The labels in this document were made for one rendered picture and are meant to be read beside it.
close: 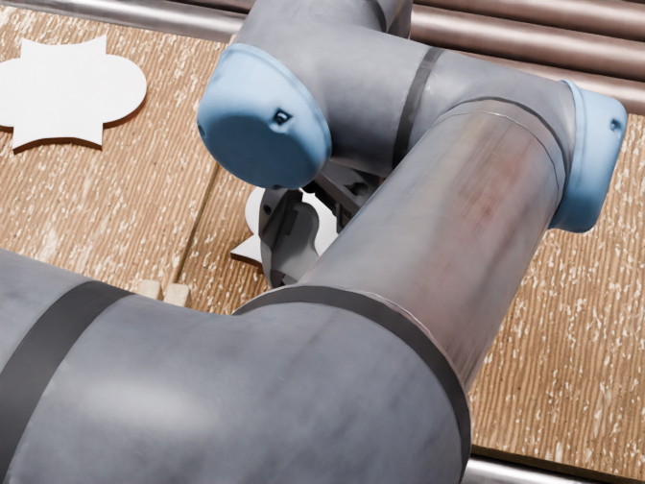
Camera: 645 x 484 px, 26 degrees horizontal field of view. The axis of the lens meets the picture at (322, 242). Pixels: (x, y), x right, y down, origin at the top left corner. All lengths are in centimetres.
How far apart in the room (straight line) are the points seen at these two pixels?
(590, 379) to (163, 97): 45
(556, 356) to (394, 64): 42
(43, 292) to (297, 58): 36
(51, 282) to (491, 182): 25
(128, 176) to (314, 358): 80
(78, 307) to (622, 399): 74
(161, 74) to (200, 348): 89
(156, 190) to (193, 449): 82
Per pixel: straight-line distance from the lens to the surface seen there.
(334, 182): 93
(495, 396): 107
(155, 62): 127
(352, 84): 73
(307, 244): 99
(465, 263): 52
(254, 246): 107
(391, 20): 81
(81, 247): 115
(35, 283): 40
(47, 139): 122
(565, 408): 107
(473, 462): 106
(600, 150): 71
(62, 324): 38
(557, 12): 136
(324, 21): 76
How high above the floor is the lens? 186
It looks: 54 degrees down
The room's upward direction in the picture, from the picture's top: straight up
